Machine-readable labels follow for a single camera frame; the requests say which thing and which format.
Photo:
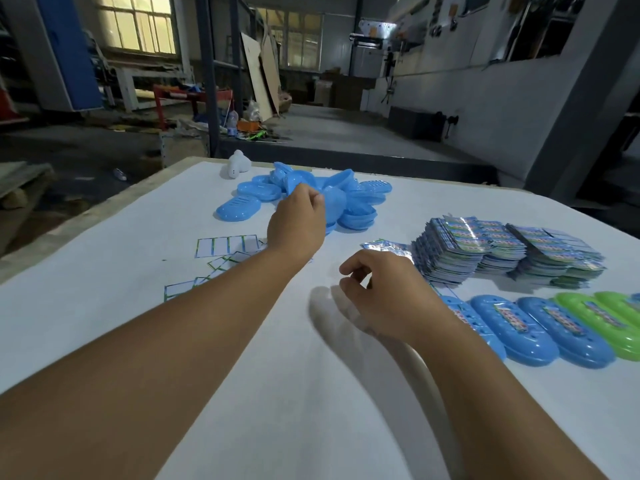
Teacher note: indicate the person's right forearm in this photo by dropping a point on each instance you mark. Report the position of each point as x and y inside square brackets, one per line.
[490, 419]

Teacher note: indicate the white plastic bag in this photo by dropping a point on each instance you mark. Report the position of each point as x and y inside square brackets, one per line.
[252, 110]

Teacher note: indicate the small white plastic figure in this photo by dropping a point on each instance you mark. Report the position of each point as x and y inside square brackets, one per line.
[235, 164]

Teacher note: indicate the wooden pallet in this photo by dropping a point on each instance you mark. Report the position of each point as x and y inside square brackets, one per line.
[20, 182]

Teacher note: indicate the black wall plug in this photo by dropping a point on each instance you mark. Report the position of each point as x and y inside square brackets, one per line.
[451, 120]

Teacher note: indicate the person's left hand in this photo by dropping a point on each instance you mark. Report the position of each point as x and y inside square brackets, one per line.
[297, 224]

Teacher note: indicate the grey slanted pillar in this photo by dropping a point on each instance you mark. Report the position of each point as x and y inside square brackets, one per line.
[575, 114]

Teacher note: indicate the glossy sticker sheets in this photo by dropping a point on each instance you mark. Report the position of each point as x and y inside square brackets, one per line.
[387, 247]

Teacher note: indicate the thick dark steel post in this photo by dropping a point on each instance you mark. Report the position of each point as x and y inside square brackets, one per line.
[209, 84]

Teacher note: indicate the green tool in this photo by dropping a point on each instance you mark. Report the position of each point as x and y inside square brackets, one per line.
[255, 136]

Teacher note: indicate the person's right hand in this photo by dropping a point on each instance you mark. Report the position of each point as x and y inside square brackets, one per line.
[400, 299]

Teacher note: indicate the silver machine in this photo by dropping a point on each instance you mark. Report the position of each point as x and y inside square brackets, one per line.
[370, 57]

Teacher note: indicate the large bright window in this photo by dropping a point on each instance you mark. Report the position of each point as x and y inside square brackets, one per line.
[135, 24]

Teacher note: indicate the brown leaning board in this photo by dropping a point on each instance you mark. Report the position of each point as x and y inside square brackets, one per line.
[271, 72]

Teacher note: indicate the white metal workbench frame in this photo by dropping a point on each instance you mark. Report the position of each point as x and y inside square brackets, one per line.
[130, 89]

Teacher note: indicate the blue and white machine cabinet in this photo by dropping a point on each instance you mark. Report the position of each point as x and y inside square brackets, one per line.
[65, 49]

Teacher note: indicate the green soap dish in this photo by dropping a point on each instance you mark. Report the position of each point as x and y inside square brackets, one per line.
[625, 307]

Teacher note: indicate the fanned backing sheets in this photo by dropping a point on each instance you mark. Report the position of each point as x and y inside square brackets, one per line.
[225, 262]

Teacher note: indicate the stacks of colourful sticker sheets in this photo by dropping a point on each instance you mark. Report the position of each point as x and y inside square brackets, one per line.
[450, 254]

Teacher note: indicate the plastic bottle on floor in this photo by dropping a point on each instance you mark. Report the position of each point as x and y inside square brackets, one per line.
[120, 174]

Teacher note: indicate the red metal table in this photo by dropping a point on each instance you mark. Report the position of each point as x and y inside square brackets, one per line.
[175, 92]

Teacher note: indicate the thin dark steel post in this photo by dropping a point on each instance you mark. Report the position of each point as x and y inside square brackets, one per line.
[236, 57]

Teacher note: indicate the orange box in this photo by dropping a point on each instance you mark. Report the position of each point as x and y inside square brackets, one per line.
[248, 125]

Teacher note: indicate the black box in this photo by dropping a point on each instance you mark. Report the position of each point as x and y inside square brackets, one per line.
[416, 123]

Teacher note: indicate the pale leaning plywood board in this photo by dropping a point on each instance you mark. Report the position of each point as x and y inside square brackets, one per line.
[257, 77]

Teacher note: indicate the wicker basket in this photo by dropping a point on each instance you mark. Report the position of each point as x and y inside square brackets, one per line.
[284, 103]

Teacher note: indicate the wide window with grid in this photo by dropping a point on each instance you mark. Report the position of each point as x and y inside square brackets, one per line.
[300, 44]

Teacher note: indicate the green-edged sticker sheet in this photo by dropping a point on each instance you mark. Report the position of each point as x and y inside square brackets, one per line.
[215, 247]

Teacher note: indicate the clear water bottle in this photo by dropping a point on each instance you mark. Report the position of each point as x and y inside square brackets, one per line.
[233, 123]

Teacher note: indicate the pile of blue soap dishes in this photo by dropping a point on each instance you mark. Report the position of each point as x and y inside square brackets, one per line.
[355, 204]

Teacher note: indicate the pale wooden crate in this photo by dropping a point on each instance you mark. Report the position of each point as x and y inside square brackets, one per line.
[185, 150]

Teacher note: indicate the person's left forearm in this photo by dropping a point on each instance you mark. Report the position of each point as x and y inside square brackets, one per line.
[125, 369]

